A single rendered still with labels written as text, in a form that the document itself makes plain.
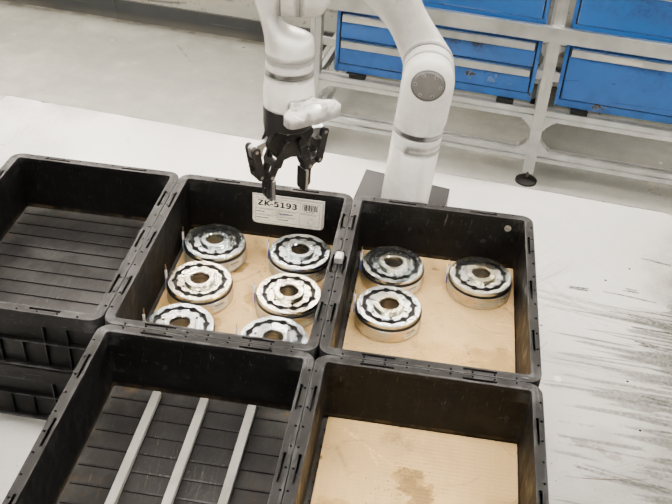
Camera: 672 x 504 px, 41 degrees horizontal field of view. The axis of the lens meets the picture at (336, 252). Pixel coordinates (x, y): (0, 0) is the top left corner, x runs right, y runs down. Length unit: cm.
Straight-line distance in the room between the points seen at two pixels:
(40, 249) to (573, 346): 93
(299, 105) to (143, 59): 296
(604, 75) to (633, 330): 167
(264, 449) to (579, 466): 50
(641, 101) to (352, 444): 228
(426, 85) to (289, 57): 38
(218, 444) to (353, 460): 18
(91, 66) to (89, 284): 273
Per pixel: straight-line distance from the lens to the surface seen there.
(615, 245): 195
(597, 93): 331
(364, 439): 125
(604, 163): 341
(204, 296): 142
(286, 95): 130
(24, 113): 231
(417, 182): 170
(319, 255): 150
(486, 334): 144
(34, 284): 153
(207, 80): 403
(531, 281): 140
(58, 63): 424
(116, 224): 165
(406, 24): 161
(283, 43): 127
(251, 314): 143
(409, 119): 163
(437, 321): 145
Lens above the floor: 176
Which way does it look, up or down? 36 degrees down
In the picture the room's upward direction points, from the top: 4 degrees clockwise
